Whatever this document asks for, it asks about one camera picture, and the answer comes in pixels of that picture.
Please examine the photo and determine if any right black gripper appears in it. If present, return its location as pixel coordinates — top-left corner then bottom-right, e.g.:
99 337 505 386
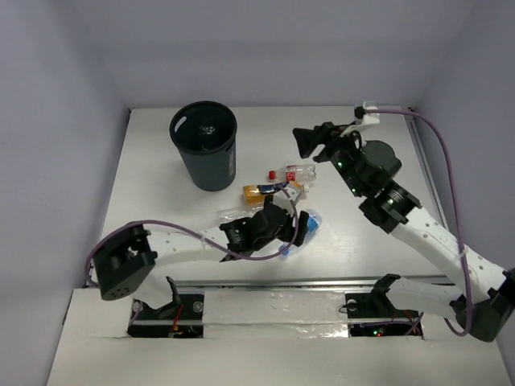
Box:
293 121 365 197

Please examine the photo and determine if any clear bottle blue cap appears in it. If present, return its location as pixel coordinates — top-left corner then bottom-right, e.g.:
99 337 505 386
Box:
278 209 323 261

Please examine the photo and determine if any clear bottle red cap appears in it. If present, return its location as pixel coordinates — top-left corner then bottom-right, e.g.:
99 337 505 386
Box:
268 164 316 183

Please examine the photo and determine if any orange juice bottle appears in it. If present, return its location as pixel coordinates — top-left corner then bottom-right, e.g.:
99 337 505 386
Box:
243 181 312 205

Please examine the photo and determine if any clear crushed bottle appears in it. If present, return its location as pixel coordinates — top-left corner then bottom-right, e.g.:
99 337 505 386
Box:
218 204 263 224

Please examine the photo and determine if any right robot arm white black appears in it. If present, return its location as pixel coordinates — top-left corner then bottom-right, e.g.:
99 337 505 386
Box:
293 122 514 342

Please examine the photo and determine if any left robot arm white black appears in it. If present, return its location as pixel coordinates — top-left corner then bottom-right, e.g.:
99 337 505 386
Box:
88 203 309 319

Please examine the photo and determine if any dark grey plastic bin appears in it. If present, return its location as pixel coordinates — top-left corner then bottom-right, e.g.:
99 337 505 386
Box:
169 101 237 191

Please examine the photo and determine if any white foam front board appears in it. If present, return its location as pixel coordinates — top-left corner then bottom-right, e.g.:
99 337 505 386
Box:
48 289 510 385

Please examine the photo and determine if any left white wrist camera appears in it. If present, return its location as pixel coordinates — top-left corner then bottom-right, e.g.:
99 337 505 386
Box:
266 181 306 216

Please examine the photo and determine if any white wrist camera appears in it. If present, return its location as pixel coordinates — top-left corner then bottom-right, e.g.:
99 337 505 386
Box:
340 101 380 137
266 181 306 216

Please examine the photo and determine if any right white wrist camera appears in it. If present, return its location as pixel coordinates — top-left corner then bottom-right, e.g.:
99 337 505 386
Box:
340 101 380 137

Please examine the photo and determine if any aluminium rail front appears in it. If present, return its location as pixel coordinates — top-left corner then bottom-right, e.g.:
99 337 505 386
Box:
175 275 455 290

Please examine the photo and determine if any aluminium rail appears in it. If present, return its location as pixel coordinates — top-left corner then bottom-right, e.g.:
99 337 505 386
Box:
175 275 455 290
404 116 448 229

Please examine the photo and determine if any aluminium rail right side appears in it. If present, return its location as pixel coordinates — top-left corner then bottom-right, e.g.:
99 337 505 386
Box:
404 116 448 229

